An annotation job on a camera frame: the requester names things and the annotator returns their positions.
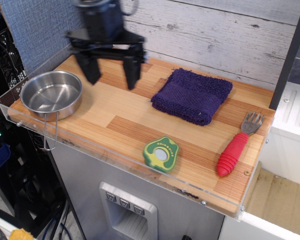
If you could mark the dark grey right post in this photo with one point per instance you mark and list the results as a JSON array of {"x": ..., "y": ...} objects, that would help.
[{"x": 286, "y": 69}]

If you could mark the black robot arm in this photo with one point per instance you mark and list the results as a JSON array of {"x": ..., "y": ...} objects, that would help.
[{"x": 97, "y": 3}]

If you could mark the stainless steel toy fridge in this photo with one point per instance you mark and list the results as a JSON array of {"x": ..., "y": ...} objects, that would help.
[{"x": 112, "y": 200}]

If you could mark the stainless steel pot with handle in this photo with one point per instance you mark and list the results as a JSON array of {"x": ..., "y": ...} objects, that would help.
[{"x": 52, "y": 96}]

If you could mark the purple folded towel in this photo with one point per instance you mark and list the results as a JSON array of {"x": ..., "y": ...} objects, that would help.
[{"x": 191, "y": 96}]

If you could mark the yellow and black object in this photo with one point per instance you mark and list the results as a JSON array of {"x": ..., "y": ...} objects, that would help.
[{"x": 17, "y": 234}]

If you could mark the white toy sink unit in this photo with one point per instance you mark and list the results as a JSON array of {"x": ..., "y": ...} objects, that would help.
[{"x": 272, "y": 211}]

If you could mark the clear acrylic table edge guard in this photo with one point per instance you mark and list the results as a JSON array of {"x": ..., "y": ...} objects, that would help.
[{"x": 113, "y": 124}]

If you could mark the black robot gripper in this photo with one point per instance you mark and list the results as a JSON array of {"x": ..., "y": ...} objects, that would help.
[{"x": 104, "y": 36}]

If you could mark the black storage crate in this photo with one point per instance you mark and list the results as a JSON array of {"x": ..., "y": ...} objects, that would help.
[{"x": 11, "y": 67}]

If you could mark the green toy avocado half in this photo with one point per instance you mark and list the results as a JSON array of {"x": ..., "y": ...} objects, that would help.
[{"x": 161, "y": 154}]

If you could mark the fork with red handle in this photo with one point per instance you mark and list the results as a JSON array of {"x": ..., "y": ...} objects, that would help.
[{"x": 231, "y": 154}]

